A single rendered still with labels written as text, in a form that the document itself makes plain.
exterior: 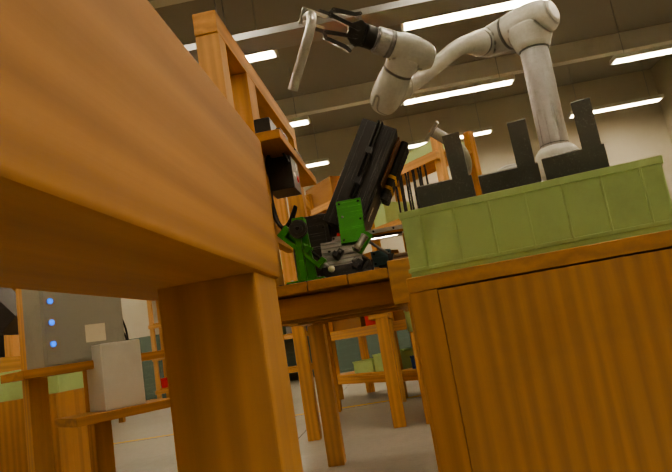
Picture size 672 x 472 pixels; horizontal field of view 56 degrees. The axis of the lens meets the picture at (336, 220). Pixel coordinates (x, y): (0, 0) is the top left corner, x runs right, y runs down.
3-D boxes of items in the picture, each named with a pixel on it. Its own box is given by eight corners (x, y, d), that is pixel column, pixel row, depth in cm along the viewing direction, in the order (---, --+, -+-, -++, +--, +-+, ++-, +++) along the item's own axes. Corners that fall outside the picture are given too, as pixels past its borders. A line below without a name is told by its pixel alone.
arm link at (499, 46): (462, 33, 242) (492, 16, 233) (485, 31, 255) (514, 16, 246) (473, 65, 243) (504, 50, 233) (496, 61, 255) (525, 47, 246)
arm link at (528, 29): (554, 212, 233) (612, 197, 218) (532, 211, 222) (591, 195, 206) (513, 22, 246) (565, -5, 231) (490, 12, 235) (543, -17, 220)
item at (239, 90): (321, 302, 361) (296, 143, 379) (254, 290, 215) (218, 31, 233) (306, 305, 362) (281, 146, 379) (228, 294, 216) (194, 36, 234)
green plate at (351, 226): (369, 246, 282) (362, 204, 290) (367, 239, 274) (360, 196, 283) (344, 250, 283) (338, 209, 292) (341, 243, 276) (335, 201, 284)
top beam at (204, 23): (296, 143, 379) (294, 129, 381) (217, 31, 232) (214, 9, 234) (282, 146, 380) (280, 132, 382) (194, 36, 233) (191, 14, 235)
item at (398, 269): (430, 307, 353) (425, 281, 356) (436, 298, 206) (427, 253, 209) (405, 311, 355) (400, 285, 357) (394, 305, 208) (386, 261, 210)
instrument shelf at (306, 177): (316, 184, 342) (315, 177, 343) (280, 137, 254) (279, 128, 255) (272, 193, 345) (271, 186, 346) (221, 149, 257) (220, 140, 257)
